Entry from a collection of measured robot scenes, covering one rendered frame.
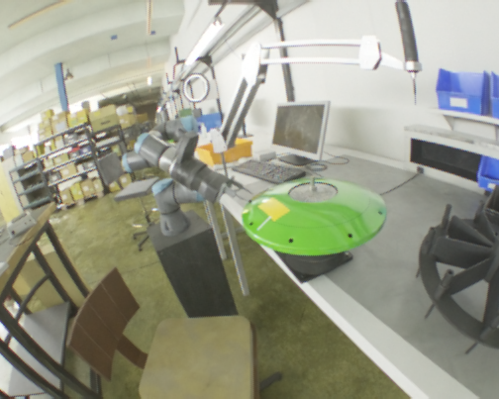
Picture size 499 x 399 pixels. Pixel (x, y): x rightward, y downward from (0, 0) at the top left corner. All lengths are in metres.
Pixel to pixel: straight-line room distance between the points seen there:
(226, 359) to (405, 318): 0.52
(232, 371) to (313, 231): 0.51
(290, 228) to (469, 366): 0.42
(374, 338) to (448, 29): 1.19
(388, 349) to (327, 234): 0.23
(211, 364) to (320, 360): 0.79
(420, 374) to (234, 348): 0.56
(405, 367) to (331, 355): 1.04
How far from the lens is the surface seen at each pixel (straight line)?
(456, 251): 0.52
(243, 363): 0.75
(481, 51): 1.20
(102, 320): 0.80
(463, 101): 0.99
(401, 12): 0.67
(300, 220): 0.41
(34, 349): 1.20
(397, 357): 0.44
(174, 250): 0.91
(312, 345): 1.48
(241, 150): 1.56
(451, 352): 0.48
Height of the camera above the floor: 1.29
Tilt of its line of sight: 24 degrees down
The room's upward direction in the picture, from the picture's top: 10 degrees counter-clockwise
